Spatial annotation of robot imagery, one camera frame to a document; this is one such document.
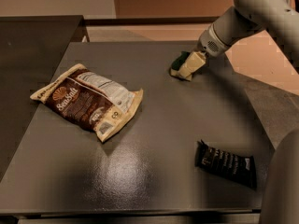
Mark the dark side table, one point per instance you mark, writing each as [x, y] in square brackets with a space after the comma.
[31, 48]

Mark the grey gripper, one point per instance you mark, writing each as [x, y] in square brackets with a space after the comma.
[211, 45]

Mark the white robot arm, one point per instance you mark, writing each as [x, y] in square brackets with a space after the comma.
[280, 204]

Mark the green and yellow sponge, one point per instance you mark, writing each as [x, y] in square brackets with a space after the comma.
[179, 67]

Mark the brown sea salt snack bag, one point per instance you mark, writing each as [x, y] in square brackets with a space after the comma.
[92, 102]

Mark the black rxbar chocolate wrapper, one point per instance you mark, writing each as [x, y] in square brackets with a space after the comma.
[225, 164]

